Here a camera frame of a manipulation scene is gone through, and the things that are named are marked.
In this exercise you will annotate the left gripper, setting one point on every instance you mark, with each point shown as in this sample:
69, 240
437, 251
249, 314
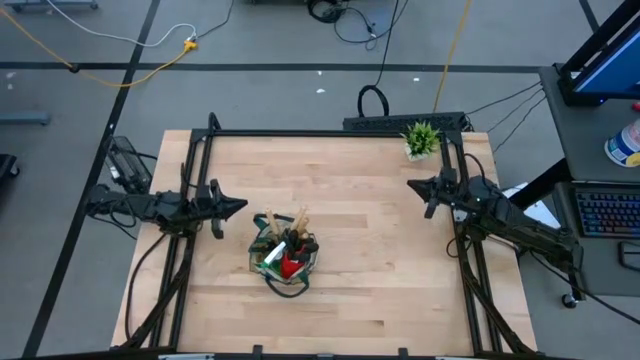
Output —
217, 210

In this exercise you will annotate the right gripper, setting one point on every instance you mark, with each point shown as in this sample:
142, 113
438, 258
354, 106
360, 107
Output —
457, 195

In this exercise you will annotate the cream and green gardening bag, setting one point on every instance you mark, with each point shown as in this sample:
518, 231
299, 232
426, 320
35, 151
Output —
260, 250

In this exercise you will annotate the green and white spray bottle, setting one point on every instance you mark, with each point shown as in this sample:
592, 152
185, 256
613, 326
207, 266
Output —
275, 253

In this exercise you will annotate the red and black garden glove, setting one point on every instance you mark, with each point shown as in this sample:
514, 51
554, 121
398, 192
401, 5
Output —
290, 267

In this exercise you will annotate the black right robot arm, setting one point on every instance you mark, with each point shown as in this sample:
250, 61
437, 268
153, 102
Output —
525, 227

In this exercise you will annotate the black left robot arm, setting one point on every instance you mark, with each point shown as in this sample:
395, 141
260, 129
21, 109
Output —
150, 207

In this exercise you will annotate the green plant in white pot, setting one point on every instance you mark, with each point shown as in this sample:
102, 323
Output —
421, 139

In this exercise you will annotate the black mesh controller box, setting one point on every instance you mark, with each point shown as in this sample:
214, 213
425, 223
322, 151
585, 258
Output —
127, 165

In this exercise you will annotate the white paper sheet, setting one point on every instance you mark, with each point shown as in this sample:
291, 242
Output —
545, 215

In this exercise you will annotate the grey side desk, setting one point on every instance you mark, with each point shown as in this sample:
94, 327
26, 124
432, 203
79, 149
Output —
575, 140

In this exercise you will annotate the backlit black keyboard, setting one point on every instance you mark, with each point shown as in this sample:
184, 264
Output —
607, 215

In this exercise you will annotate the white container with blue label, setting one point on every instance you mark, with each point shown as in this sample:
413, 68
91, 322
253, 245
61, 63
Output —
622, 147

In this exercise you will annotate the grey metal floor bar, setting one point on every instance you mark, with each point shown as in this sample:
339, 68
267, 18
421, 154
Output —
25, 118

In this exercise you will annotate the black computer monitor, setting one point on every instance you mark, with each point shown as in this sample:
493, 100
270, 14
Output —
615, 65

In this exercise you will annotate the grey metal floor frame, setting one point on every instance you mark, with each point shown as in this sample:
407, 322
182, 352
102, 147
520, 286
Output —
50, 5

